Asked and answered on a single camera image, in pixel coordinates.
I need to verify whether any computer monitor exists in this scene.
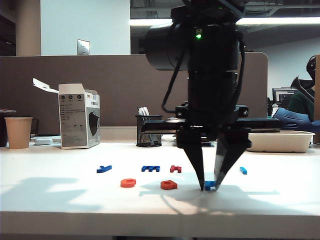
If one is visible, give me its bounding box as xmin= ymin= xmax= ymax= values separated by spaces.
xmin=271 ymin=87 xmax=296 ymax=106

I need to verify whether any small white plastic case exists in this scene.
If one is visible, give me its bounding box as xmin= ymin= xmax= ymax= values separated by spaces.
xmin=34 ymin=137 xmax=54 ymax=146

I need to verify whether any white grey mask box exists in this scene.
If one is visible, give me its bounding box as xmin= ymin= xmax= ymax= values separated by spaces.
xmin=32 ymin=78 xmax=101 ymax=150

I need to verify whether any person in green shirt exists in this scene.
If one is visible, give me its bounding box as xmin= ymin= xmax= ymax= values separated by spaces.
xmin=287 ymin=55 xmax=317 ymax=121

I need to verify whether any beige pulp oval tray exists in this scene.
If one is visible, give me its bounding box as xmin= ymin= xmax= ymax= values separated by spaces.
xmin=247 ymin=131 xmax=316 ymax=154

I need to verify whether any white ceiling light strip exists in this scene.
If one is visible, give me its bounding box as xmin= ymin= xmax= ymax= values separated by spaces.
xmin=129 ymin=16 xmax=320 ymax=27

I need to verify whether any brown paper cup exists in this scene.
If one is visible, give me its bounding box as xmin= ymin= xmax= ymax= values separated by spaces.
xmin=4 ymin=116 xmax=34 ymax=150

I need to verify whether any blue letter y magnet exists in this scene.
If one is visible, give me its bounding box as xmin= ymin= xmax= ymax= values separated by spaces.
xmin=96 ymin=164 xmax=113 ymax=174

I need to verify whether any dark round container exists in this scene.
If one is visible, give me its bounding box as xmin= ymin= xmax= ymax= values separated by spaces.
xmin=0 ymin=109 xmax=17 ymax=148

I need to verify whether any orange letter c magnet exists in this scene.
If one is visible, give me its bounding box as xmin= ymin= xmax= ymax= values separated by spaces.
xmin=120 ymin=178 xmax=137 ymax=188

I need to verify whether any light blue letter r magnet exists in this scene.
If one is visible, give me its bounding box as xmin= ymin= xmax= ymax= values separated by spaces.
xmin=204 ymin=180 xmax=217 ymax=192

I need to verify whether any navy blue foam slipper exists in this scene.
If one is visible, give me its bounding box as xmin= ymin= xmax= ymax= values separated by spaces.
xmin=271 ymin=107 xmax=315 ymax=133

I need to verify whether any brown fabric desk divider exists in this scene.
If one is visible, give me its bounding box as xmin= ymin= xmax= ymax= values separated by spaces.
xmin=0 ymin=51 xmax=269 ymax=137

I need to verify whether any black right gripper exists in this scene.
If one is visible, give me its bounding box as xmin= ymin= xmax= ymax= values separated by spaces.
xmin=142 ymin=104 xmax=281 ymax=192

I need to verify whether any orange letter a magnet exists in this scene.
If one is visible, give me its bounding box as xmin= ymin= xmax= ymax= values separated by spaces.
xmin=160 ymin=179 xmax=178 ymax=191

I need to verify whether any black mesh pen holder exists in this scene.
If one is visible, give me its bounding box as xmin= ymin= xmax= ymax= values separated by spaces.
xmin=135 ymin=114 xmax=163 ymax=148

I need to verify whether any metal wall switch plate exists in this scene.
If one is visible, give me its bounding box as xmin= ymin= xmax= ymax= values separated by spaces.
xmin=76 ymin=39 xmax=91 ymax=56

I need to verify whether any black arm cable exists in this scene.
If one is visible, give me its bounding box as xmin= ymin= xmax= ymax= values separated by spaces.
xmin=161 ymin=29 xmax=248 ymax=115

